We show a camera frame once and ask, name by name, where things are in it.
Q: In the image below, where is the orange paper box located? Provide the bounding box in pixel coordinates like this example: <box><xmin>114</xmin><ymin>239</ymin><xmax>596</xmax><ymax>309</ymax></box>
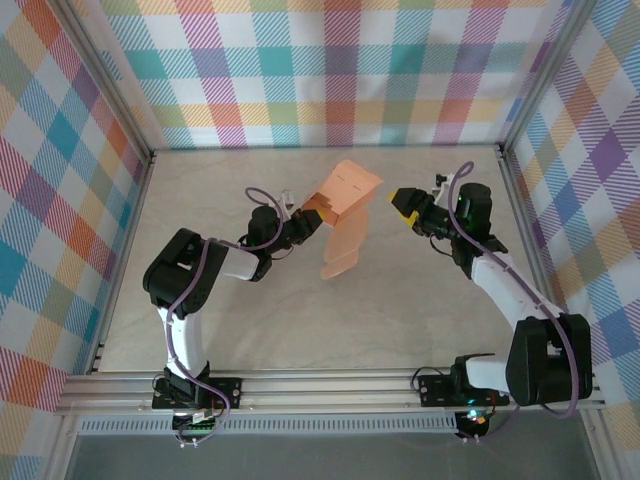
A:
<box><xmin>302</xmin><ymin>159</ymin><xmax>385</xmax><ymax>281</ymax></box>

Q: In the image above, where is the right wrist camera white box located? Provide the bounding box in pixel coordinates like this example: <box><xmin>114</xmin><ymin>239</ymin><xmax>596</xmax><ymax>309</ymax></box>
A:
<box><xmin>432</xmin><ymin>171</ymin><xmax>459</xmax><ymax>204</ymax></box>

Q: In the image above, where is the aluminium table side rail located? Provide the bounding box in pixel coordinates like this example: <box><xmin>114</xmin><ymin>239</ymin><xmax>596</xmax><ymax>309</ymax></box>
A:
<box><xmin>87</xmin><ymin>149</ymin><xmax>157</xmax><ymax>375</ymax></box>
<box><xmin>497</xmin><ymin>147</ymin><xmax>571</xmax><ymax>369</ymax></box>

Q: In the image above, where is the aluminium frame post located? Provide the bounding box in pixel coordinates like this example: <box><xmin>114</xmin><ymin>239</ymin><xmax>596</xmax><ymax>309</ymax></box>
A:
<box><xmin>54</xmin><ymin>0</ymin><xmax>157</xmax><ymax>161</ymax></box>
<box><xmin>498</xmin><ymin>0</ymin><xmax>596</xmax><ymax>156</ymax></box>

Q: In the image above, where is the aluminium mounting rail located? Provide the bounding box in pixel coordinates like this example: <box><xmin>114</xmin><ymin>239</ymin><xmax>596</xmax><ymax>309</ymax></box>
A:
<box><xmin>53</xmin><ymin>368</ymin><xmax>607</xmax><ymax>416</ymax></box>

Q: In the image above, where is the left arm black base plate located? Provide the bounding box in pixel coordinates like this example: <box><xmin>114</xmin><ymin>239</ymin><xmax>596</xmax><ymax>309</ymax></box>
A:
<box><xmin>151</xmin><ymin>377</ymin><xmax>244</xmax><ymax>411</ymax></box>

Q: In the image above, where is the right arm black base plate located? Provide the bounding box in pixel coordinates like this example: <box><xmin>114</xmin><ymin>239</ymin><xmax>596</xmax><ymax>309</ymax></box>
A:
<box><xmin>417</xmin><ymin>373</ymin><xmax>511</xmax><ymax>407</ymax></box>

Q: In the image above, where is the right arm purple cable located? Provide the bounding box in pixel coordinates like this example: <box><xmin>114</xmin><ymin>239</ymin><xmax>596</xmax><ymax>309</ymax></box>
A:
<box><xmin>447</xmin><ymin>160</ymin><xmax>591</xmax><ymax>444</ymax></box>

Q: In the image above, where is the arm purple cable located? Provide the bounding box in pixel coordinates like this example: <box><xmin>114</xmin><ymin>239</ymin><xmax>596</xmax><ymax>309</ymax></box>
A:
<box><xmin>167</xmin><ymin>187</ymin><xmax>294</xmax><ymax>448</ymax></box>
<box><xmin>447</xmin><ymin>160</ymin><xmax>591</xmax><ymax>444</ymax></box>

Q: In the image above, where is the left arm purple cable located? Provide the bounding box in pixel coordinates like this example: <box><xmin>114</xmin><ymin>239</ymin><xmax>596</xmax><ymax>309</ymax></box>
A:
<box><xmin>167</xmin><ymin>187</ymin><xmax>294</xmax><ymax>448</ymax></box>

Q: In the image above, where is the grey slotted cable duct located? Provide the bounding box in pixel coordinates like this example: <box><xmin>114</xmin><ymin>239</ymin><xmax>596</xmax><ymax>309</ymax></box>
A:
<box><xmin>78</xmin><ymin>413</ymin><xmax>460</xmax><ymax>435</ymax></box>

